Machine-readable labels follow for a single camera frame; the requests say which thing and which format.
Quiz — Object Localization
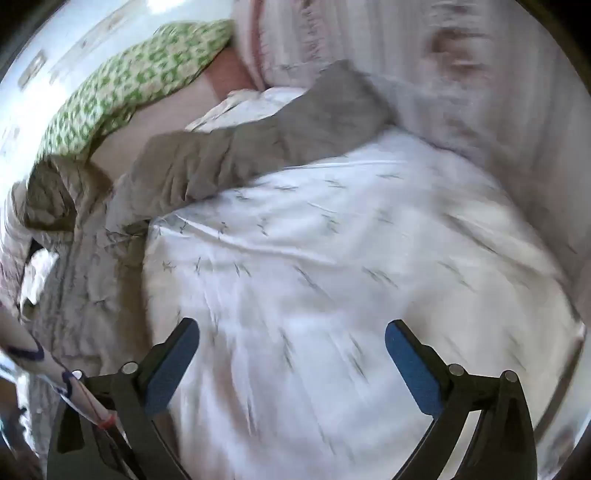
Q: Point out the pink bed sheet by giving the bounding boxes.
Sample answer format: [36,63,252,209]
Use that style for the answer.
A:
[90,46,262,185]

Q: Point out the green checked quilted pillow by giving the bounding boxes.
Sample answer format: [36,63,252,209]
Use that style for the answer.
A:
[37,21,236,160]

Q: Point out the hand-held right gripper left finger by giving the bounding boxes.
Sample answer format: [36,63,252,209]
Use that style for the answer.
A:
[46,318,200,480]

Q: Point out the grey-brown padded jacket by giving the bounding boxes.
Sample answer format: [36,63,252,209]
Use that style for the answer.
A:
[25,60,395,232]

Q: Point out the white floral duvet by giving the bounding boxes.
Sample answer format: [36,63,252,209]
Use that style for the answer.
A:
[18,88,583,480]

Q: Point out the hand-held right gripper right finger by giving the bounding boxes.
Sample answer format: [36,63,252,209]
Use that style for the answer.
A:
[385,319,539,480]

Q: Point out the pink striped floral pillow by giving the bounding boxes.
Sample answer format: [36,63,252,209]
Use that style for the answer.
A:
[233,0,578,278]

